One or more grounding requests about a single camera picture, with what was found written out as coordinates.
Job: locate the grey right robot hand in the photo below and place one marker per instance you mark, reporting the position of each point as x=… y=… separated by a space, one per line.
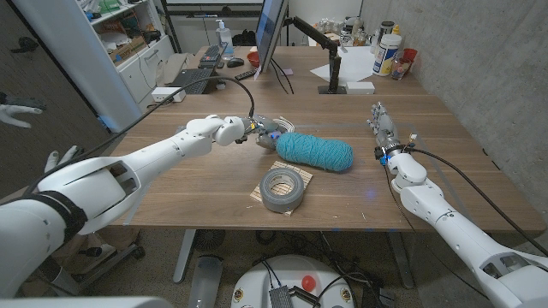
x=387 y=130

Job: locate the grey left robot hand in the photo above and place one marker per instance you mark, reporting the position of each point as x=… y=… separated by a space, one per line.
x=265 y=126

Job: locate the person's white gloved hand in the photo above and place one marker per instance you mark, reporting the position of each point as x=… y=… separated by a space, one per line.
x=17 y=110
x=52 y=160

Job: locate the white robot base red button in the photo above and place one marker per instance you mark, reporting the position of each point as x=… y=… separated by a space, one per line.
x=282 y=269

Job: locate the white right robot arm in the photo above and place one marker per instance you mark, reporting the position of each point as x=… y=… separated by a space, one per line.
x=449 y=226

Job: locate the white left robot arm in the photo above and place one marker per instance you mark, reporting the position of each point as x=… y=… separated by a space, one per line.
x=171 y=145

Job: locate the teal yarn skein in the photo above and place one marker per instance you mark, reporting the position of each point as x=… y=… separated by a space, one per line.
x=314 y=152

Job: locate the clear hand sanitizer bottle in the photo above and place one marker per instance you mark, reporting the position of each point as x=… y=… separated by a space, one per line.
x=224 y=40

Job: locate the flat white box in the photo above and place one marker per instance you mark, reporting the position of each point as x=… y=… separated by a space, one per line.
x=359 y=87

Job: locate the black remote control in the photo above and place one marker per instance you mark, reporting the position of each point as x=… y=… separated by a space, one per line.
x=245 y=75

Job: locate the wooden slatted coaster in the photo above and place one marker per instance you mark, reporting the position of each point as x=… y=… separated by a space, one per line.
x=299 y=171

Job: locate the purple sticky note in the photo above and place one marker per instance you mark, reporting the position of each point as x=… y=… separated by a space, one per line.
x=287 y=72

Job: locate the clear glass jar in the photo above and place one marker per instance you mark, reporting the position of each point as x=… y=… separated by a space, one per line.
x=399 y=69

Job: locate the red bowl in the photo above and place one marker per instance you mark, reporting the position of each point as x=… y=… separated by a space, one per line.
x=254 y=59

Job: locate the black computer mouse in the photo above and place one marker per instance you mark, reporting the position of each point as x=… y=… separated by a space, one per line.
x=235 y=62

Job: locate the white paper sheet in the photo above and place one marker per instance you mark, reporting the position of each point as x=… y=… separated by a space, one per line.
x=355 y=64

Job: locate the white canister blue label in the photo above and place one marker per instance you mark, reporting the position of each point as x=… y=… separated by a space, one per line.
x=385 y=55

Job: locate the red cup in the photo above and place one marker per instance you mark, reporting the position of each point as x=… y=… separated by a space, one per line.
x=410 y=55

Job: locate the white shelf cabinet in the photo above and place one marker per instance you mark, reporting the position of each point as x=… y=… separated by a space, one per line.
x=81 y=55

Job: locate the small black keyboard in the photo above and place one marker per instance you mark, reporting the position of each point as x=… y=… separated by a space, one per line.
x=210 y=55

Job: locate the black bag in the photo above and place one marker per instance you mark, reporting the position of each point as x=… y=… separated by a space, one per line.
x=245 y=38

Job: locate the large black keyboard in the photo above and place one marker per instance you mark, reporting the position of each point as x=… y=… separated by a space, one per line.
x=188 y=76

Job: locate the computer monitor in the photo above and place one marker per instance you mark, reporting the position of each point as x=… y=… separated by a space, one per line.
x=269 y=30

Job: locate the yellow capped bottle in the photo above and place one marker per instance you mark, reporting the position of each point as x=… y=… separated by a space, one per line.
x=396 y=30

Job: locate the white power strip box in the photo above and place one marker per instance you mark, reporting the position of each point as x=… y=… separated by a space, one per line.
x=162 y=93

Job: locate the cardboard box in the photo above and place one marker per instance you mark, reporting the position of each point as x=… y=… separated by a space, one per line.
x=128 y=50

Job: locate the grey table leg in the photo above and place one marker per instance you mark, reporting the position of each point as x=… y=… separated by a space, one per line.
x=184 y=256
x=400 y=261

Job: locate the grey duct tape roll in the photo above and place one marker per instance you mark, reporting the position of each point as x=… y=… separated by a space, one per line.
x=274 y=201

